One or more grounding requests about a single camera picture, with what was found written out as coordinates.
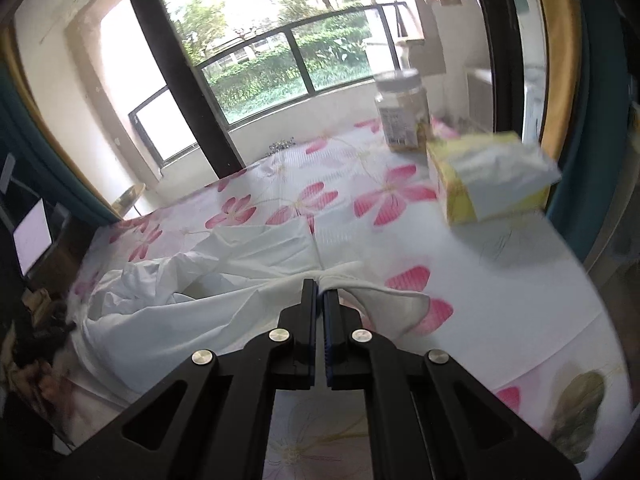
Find yellow curtain right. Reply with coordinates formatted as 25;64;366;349
529;0;584;162

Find clear plastic snack jar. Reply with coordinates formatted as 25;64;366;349
374;68;432;153

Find brown cardboard box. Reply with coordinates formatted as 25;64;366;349
26;204;96;295

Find black balcony railing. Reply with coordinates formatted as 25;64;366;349
127;1;409;168

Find floral pink white bedsheet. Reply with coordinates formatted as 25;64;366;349
65;119;634;479

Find dried potted plant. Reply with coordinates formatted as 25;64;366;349
267;138;296;156

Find teal curtain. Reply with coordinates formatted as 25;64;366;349
1;61;118;226

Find white air conditioner unit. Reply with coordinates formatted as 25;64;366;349
465;67;494;132

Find white hooded sun jacket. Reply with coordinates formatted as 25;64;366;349
73;220;431;402

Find yellow tissue box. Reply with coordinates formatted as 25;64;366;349
426;132;561;226

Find tan jacket pile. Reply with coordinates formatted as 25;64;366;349
1;288;76;416

